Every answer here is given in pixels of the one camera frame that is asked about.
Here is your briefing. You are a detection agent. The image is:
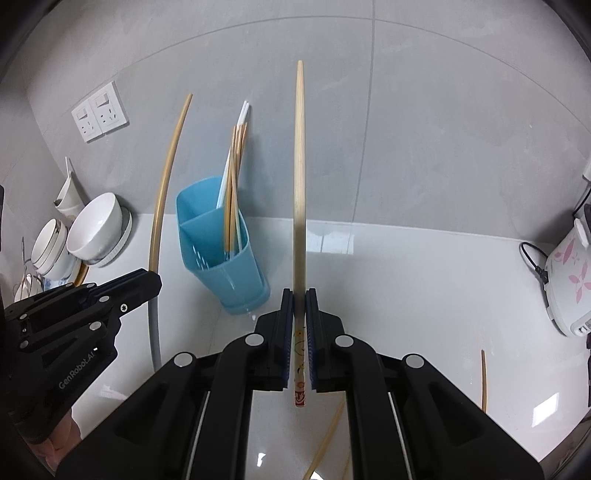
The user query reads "white chopstick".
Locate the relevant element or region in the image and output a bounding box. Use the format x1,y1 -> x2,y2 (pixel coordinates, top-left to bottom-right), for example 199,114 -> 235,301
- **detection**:
221,102 -> 252,208
215,100 -> 250,209

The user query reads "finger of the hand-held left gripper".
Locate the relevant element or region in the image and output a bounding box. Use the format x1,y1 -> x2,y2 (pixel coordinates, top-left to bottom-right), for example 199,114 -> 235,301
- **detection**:
17,272 -> 164,352
4,270 -> 149,320

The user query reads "clear glass pot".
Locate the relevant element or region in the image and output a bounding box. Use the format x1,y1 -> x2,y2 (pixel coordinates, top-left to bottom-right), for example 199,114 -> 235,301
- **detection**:
13,237 -> 48,302

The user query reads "blue plastic utensil holder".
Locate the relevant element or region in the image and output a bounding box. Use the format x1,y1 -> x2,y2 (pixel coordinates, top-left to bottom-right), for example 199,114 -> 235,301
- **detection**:
175,176 -> 271,316

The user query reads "white plate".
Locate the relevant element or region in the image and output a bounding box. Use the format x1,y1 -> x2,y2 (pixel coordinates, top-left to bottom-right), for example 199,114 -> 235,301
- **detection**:
85,207 -> 134,268

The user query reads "plain wooden chopstick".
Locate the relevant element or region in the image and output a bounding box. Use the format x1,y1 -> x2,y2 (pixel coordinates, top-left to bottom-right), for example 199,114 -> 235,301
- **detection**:
226,124 -> 243,253
224,126 -> 239,253
233,122 -> 250,253
228,122 -> 247,252

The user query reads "red patterned wooden chopstick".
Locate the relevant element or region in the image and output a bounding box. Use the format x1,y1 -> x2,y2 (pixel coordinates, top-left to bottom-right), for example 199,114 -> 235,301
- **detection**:
293,59 -> 308,409

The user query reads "black power cord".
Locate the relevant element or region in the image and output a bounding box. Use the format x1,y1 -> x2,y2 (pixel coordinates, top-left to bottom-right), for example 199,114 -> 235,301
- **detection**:
520,240 -> 551,285

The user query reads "white ceramic bowl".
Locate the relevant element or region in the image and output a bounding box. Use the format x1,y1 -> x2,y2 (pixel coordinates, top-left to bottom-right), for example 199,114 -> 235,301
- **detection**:
66,192 -> 123,260

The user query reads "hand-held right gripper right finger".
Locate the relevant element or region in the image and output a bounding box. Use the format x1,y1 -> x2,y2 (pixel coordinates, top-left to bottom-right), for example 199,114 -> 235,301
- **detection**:
305,288 -> 546,480

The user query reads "gold rimmed white bowl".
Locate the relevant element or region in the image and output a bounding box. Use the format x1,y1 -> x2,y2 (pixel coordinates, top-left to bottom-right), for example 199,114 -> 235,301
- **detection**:
31,218 -> 71,274

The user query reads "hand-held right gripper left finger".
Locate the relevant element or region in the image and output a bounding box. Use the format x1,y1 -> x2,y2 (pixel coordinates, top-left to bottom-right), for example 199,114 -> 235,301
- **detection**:
55,288 -> 295,480

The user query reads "white flowered rice cooker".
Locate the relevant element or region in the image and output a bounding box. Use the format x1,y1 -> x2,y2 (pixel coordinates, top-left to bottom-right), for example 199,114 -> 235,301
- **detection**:
544,216 -> 591,338

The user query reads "person's left hand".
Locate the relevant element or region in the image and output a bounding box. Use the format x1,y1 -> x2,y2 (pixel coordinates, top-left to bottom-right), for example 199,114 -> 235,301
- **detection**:
43,410 -> 82,468

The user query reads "grey ended wooden chopstick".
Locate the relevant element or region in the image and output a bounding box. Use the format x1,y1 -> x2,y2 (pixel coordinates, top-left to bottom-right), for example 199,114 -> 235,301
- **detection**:
148,93 -> 194,372

